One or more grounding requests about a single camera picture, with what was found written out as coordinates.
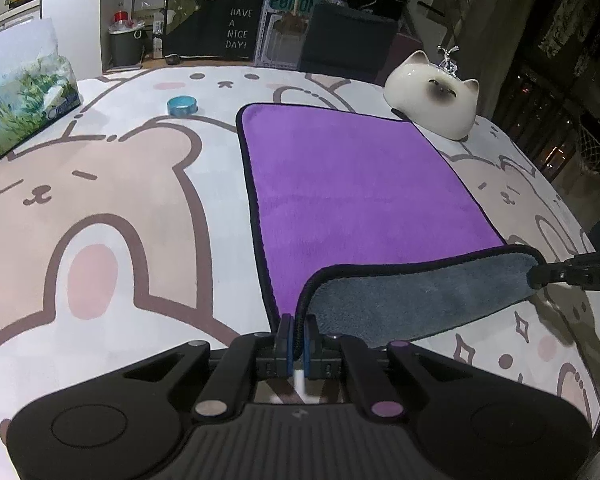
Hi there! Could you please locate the dark chair back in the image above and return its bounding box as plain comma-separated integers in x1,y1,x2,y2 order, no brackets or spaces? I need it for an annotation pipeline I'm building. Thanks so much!
298,3,398,82

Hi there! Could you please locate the black have a nice day bag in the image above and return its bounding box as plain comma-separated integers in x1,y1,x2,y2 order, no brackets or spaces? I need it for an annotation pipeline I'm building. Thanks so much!
162,0,263,61

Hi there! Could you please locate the clear plastic tissue pack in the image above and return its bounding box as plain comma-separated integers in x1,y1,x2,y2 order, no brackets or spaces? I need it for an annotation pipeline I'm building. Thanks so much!
0,18,81,159

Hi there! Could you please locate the ceramic siamese cat figurine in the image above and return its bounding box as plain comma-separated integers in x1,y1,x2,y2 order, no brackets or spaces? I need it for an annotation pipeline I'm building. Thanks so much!
384,47,480,141

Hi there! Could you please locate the dark grey trash bin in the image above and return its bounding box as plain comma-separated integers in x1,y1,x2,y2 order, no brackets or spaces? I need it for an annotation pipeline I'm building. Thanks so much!
108,10,145,67

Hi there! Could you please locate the framed poster picture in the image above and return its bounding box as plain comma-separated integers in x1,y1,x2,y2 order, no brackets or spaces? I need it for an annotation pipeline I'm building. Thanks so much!
253,0,323,70

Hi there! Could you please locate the purple and grey towel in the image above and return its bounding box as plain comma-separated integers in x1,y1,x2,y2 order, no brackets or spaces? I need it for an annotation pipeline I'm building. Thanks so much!
236,103,544,348

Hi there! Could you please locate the small teal round tin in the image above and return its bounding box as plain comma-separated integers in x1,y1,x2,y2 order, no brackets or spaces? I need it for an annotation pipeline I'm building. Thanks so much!
166,96,198,117

